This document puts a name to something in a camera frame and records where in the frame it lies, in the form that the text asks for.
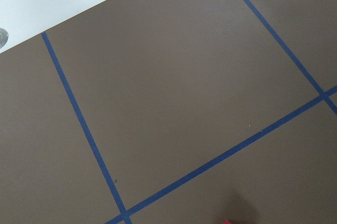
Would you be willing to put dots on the red cube left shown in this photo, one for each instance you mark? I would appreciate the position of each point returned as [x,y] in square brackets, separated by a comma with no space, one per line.
[226,222]

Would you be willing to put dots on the clear tape roll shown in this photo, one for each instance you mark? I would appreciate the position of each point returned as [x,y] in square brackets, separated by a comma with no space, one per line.
[3,37]

